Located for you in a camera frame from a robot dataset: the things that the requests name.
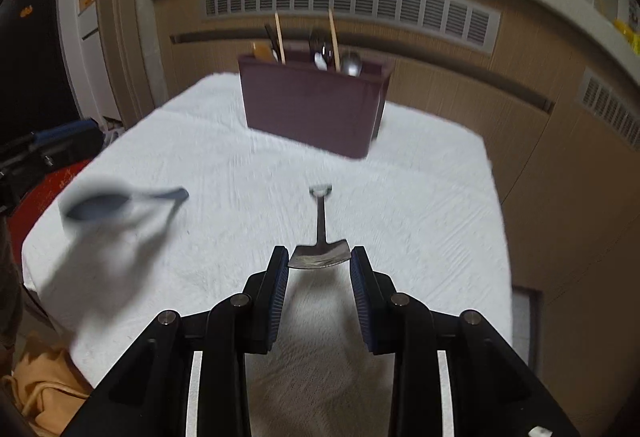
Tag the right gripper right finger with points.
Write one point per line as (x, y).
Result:
(377, 315)

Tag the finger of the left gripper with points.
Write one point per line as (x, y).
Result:
(64, 131)

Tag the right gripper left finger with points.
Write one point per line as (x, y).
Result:
(266, 290)

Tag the metal shovel-shaped spoon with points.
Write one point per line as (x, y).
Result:
(322, 254)

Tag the blue plastic spoon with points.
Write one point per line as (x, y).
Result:
(107, 203)

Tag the wooden chopstick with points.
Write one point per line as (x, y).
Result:
(280, 38)
(336, 50)

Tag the white plastic spoon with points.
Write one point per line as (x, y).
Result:
(320, 62)

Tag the red floor mat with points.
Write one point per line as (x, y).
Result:
(22, 220)

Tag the white table cloth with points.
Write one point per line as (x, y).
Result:
(422, 203)

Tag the maroon plastic utensil caddy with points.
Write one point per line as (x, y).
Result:
(327, 110)

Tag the orange cloth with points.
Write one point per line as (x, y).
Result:
(46, 387)

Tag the long grey vent grille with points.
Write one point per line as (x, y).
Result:
(463, 22)

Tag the small grey vent grille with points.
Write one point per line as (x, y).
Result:
(598, 98)

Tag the yellow container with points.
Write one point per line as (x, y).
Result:
(630, 35)

